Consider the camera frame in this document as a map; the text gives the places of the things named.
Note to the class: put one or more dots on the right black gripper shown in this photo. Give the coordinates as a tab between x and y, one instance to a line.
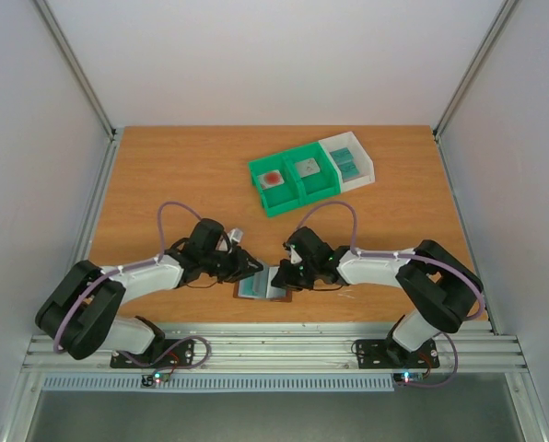
292	272

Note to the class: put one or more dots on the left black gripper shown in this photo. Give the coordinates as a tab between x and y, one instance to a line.
241	268

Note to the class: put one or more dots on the brown leather card holder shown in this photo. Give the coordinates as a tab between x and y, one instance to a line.
273	294

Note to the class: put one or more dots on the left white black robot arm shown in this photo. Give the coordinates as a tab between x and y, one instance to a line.
81	315

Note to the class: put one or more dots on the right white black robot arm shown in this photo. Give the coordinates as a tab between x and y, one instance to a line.
443	291

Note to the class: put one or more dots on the grey card with red dot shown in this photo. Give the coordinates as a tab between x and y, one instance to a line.
271	179

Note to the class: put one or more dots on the teal card in white bin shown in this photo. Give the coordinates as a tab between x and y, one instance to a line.
345	162

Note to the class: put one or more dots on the green left bin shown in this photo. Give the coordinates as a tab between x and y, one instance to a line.
281	199

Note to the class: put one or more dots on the green bin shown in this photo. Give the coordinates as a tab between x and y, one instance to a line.
317	187
281	199

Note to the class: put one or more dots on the green middle bin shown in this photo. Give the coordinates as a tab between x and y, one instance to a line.
317	187

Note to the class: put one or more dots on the left circuit board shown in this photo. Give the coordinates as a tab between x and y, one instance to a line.
154	380

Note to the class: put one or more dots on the circuit board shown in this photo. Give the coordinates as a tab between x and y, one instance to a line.
408	377
154	380

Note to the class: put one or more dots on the white bin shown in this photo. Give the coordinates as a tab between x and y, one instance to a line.
363	161

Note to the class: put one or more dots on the right circuit board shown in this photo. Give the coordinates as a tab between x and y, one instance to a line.
408	377

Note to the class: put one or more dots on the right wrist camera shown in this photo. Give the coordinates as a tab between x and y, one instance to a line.
293	247

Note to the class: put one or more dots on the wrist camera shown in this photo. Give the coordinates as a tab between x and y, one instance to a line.
235	237
293	247

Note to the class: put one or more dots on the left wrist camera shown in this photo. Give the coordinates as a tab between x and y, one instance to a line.
235	237

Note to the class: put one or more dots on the aluminium front rail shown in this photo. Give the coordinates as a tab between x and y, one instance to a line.
330	347

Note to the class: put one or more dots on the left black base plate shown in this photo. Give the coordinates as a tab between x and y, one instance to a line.
169	353

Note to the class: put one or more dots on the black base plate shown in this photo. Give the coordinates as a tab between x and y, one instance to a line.
169	353
377	354

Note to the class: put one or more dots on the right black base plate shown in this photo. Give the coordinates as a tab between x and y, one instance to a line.
377	354

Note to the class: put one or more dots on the grey slotted cable duct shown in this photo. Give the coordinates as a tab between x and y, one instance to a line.
222	383

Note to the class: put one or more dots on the left aluminium frame post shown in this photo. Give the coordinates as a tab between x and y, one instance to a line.
54	28

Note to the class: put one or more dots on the aluminium frame post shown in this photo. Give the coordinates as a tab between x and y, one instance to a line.
54	28
480	56

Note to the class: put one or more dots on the right aluminium frame post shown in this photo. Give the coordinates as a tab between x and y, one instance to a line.
480	56

